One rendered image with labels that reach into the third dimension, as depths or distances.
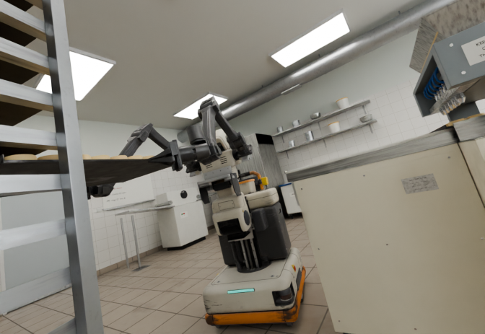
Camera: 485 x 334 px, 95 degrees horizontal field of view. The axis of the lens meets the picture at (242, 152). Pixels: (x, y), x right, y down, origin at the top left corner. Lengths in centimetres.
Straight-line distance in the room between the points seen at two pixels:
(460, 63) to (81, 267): 116
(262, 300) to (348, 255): 64
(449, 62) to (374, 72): 446
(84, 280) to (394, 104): 519
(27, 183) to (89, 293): 23
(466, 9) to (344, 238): 100
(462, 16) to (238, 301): 175
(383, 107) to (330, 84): 119
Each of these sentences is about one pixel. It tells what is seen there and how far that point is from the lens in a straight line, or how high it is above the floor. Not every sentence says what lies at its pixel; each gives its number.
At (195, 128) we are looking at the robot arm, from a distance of 83.
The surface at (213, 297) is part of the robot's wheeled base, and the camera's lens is 177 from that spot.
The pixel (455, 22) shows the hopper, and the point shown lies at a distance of 120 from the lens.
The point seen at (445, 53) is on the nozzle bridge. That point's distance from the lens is 105.
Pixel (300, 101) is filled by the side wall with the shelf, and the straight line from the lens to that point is 569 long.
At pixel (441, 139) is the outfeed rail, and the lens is 119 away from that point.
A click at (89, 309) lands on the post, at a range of 57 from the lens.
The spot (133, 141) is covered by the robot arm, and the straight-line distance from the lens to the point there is 139.
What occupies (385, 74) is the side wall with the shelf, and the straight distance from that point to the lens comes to 543.
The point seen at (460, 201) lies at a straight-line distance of 120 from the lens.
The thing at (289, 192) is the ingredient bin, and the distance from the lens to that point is 502.
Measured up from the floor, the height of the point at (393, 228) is 55.
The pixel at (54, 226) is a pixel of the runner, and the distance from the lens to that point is 56.
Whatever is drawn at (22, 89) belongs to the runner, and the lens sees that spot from 62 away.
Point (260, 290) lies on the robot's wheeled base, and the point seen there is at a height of 24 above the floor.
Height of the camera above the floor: 86
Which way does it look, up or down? 10 degrees up
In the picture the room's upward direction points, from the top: 14 degrees counter-clockwise
